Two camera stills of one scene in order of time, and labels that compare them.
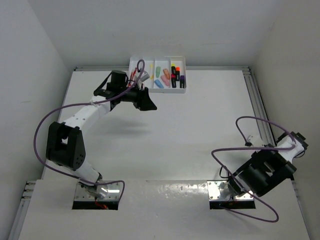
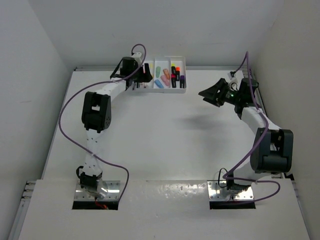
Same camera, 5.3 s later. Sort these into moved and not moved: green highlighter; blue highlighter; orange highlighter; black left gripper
Moved: black left gripper
Not moved: orange highlighter; blue highlighter; green highlighter
